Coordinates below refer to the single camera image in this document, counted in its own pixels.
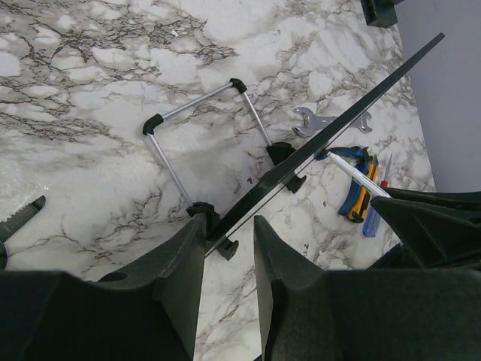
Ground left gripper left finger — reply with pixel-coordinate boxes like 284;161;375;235
1;215;206;360

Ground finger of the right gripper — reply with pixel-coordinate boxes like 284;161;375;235
371;196;480;268
385;187;481;211

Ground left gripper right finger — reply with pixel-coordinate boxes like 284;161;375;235
253;216;480;360

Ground white whiteboard marker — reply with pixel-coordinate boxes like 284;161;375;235
326;151;391;199

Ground small black-framed whiteboard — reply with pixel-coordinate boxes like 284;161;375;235
142;32;445;260

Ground blue red screwdriver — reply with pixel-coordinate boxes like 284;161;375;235
362;156;392;238

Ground yellow utility knife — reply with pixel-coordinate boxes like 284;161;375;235
347;155;379;223

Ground silver combination wrench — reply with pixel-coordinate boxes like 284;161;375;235
293;107;373;138

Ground black flat box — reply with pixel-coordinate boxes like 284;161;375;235
361;0;399;28

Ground blue handled pliers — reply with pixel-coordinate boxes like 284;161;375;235
314;145;371;217

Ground black wire stripper pliers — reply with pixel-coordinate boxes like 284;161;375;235
1;196;46;270

